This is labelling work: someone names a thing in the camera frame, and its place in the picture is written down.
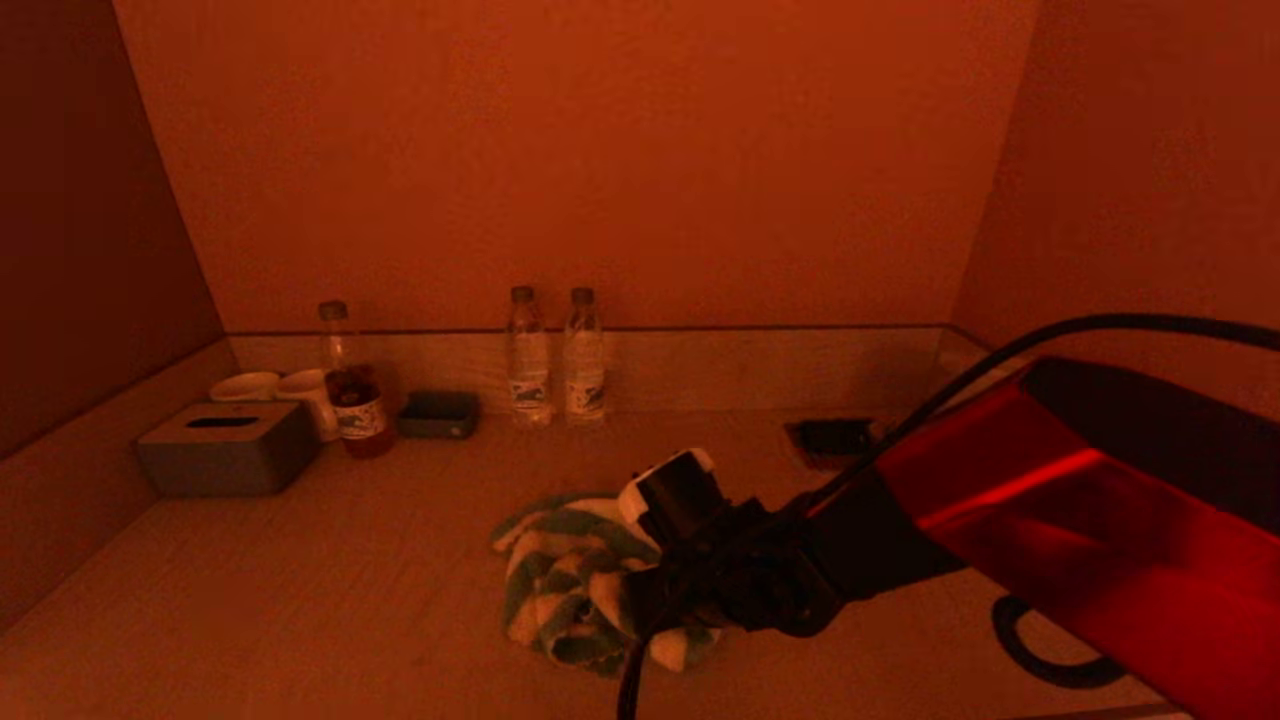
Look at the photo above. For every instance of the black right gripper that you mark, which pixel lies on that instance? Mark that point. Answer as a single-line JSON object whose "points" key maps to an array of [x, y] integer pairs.
{"points": [[760, 580]]}

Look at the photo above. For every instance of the green white striped towel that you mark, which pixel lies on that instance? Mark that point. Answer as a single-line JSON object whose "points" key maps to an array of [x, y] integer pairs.
{"points": [[560, 590]]}

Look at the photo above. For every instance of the black red right robot arm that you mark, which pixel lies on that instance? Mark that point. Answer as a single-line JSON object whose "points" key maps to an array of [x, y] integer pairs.
{"points": [[1080, 520]]}

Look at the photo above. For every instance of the black pop-up power socket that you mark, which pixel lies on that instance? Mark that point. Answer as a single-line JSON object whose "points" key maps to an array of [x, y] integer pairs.
{"points": [[830, 438]]}

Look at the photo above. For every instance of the clear water bottle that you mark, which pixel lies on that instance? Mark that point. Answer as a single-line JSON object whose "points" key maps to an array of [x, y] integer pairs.
{"points": [[526, 370], [583, 370]]}

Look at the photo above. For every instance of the small teal box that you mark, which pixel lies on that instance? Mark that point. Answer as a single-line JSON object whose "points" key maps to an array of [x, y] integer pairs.
{"points": [[438, 415]]}

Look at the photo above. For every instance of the brown drink bottle patterned label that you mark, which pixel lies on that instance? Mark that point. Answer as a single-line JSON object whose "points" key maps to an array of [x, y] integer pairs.
{"points": [[358, 415]]}

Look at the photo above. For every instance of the white ceramic cup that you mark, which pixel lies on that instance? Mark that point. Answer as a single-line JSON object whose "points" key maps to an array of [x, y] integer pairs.
{"points": [[243, 386], [308, 395]]}

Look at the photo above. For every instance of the grey tissue box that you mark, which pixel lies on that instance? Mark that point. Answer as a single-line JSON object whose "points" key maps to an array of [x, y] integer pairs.
{"points": [[225, 455]]}

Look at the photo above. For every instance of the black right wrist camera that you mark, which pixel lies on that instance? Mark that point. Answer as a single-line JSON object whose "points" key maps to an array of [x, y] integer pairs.
{"points": [[670, 495]]}

